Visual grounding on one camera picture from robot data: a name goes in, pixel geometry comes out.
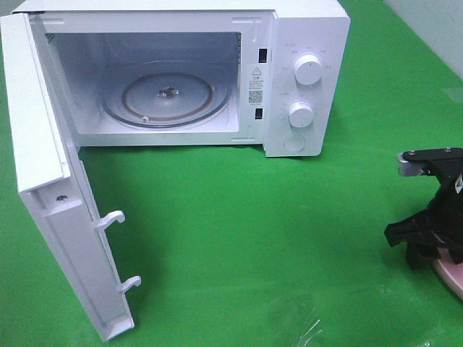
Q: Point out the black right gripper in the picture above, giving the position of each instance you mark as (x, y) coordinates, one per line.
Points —
(425, 235)

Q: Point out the white microwave oven body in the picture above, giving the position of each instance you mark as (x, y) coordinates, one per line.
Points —
(88, 38)

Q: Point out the round white door-release button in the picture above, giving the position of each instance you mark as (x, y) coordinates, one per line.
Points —
(294, 144)

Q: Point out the white microwave door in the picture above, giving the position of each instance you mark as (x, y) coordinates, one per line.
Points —
(53, 185)

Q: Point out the upper white power knob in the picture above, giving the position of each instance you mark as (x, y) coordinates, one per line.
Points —
(308, 69)

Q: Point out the clear tape patch centre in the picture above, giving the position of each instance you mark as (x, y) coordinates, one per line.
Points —
(293, 321)

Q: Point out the white warning label sticker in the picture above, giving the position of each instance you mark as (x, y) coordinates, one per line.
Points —
(255, 82)

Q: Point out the glass microwave turntable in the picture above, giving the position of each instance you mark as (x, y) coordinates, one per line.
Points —
(167, 94)

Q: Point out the pink ceramic plate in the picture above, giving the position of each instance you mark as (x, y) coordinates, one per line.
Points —
(449, 272)

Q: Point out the lower white timer knob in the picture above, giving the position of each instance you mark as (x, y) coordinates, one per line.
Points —
(301, 115)

